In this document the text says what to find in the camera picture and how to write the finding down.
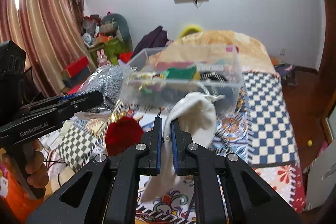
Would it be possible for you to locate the red box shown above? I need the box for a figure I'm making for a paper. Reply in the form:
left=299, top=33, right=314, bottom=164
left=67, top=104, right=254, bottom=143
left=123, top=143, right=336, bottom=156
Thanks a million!
left=61, top=56, right=89, bottom=79

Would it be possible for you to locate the green knitted cloth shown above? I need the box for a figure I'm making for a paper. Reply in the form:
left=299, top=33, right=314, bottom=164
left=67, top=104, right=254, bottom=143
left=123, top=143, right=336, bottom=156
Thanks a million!
left=161, top=67, right=197, bottom=80

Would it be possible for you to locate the striped pink curtain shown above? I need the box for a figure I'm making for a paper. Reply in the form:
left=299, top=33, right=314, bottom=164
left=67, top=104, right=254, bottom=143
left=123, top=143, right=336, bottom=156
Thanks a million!
left=1, top=0, right=90, bottom=97

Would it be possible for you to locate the clear plastic storage box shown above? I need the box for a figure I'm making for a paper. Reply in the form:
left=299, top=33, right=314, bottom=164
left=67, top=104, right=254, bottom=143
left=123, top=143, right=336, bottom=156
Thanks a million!
left=120, top=47, right=243, bottom=114

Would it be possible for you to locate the dark purple clothing pile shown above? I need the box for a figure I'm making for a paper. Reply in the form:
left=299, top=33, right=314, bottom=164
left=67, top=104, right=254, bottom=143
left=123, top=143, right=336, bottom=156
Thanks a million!
left=131, top=26, right=169, bottom=58

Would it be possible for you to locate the red velvet pouch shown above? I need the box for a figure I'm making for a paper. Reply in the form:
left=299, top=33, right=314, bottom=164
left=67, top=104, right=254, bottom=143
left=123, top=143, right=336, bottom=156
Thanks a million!
left=105, top=117, right=143, bottom=156

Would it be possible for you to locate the person's left hand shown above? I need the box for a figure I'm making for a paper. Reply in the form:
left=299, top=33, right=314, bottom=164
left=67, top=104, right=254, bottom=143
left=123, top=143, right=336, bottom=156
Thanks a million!
left=2, top=139, right=49, bottom=189

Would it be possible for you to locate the green box of toys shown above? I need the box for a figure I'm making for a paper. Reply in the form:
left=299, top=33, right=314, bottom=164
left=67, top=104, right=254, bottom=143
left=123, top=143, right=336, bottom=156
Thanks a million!
left=89, top=38, right=130, bottom=66

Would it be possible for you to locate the grey fabric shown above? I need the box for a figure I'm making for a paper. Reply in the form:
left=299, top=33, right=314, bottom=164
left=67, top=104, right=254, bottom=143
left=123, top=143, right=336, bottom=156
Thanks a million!
left=76, top=64, right=135, bottom=113

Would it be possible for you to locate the white cloth pouch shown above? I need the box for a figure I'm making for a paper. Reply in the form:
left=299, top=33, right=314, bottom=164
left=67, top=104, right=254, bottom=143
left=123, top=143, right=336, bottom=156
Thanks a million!
left=141, top=92, right=223, bottom=202

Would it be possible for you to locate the yellow fleece blanket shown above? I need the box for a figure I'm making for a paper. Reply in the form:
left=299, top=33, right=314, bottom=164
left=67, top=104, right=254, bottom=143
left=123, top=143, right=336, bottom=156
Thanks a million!
left=148, top=31, right=276, bottom=75

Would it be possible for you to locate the pink rabbit plush toy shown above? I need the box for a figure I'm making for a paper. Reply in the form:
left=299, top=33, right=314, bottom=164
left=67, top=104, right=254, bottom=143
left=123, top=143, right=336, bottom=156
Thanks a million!
left=97, top=49, right=111, bottom=67

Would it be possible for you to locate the grey green plush toy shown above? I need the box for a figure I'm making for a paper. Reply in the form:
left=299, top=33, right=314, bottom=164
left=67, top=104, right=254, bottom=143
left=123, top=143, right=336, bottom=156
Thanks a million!
left=99, top=13, right=131, bottom=43

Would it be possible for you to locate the yellow curved pillow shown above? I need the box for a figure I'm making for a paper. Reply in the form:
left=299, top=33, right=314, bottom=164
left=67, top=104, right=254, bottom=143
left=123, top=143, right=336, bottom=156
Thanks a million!
left=178, top=24, right=203, bottom=38

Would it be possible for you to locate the blue white checkered mat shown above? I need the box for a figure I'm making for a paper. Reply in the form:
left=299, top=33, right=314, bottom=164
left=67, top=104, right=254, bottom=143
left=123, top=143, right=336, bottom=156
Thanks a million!
left=243, top=72, right=300, bottom=166

